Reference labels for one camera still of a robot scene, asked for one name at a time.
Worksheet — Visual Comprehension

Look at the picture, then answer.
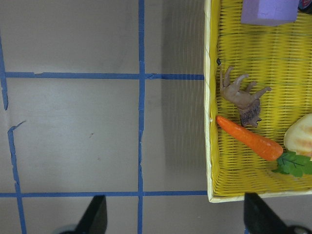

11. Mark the green toy vegetable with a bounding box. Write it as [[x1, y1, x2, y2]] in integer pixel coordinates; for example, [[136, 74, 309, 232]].
[[272, 151, 312, 177]]

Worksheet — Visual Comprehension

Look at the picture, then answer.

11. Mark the purple cube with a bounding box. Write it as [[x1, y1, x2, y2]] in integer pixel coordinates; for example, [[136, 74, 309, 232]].
[[241, 0, 299, 26]]

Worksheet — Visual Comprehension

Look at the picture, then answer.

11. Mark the yellow toy banana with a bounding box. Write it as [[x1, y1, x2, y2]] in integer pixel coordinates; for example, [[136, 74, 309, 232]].
[[284, 114, 312, 157]]

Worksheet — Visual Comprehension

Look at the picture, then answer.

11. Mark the yellow plastic basket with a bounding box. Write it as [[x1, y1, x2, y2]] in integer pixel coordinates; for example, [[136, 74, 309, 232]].
[[203, 0, 312, 203]]

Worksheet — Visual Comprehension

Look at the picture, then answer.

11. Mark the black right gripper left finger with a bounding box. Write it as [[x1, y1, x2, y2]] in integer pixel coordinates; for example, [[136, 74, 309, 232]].
[[74, 195, 108, 234]]

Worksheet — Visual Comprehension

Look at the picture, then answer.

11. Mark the brown toy lion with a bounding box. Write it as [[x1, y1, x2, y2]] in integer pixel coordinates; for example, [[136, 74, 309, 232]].
[[219, 66, 272, 127]]

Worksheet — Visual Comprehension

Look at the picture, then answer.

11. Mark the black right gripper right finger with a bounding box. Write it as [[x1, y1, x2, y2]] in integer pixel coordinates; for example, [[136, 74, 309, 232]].
[[243, 193, 293, 234]]

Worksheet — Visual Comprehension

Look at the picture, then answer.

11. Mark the orange toy carrot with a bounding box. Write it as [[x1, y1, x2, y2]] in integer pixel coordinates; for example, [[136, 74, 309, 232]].
[[216, 116, 284, 161]]

